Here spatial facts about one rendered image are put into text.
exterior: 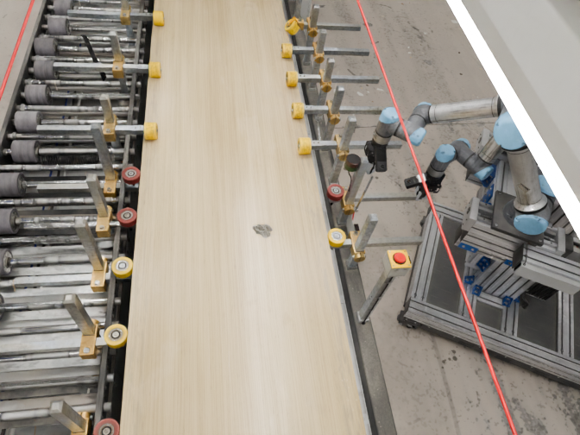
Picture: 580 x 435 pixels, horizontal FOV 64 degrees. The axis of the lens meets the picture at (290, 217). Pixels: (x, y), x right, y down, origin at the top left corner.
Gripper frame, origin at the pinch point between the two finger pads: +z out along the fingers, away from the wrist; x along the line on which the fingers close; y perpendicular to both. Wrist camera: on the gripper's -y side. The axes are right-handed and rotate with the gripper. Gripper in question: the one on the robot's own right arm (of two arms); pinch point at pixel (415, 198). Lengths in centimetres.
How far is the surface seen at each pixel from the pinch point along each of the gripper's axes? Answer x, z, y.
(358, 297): -45, 13, -36
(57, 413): -92, -26, -145
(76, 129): 34, -13, -159
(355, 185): -5.6, -18.7, -36.8
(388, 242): -25.9, -2.5, -21.2
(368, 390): -85, 13, -40
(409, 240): -25.5, -2.5, -11.2
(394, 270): -58, -37, -38
